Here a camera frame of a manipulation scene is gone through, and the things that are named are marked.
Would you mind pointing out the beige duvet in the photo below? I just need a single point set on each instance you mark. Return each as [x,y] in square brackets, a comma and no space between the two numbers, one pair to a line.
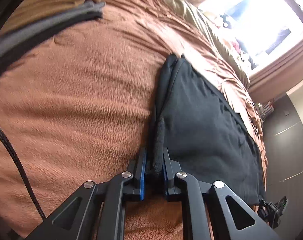
[204,22]

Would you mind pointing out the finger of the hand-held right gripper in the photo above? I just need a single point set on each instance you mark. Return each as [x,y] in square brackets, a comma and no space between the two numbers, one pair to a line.
[264,208]

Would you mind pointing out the brown blanket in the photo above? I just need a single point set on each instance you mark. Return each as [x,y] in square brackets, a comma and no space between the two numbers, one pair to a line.
[79,92]

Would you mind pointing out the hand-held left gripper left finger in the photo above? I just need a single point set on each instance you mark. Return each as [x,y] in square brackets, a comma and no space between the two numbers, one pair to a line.
[142,177]

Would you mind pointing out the black white plush toy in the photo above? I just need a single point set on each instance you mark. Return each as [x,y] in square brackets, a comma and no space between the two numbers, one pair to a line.
[222,20]

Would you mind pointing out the pink curtain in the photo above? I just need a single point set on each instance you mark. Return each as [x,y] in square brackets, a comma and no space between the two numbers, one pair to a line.
[279,80]

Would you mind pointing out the stack of folded clothes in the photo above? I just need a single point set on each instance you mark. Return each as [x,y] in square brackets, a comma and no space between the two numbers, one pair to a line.
[41,27]

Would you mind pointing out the black sweatshirt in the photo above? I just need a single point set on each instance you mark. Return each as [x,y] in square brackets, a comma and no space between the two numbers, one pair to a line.
[204,130]

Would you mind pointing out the window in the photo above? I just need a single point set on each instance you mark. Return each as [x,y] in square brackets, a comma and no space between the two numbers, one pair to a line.
[254,17]

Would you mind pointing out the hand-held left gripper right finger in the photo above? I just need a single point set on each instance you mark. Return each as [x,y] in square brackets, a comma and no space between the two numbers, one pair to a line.
[165,177]

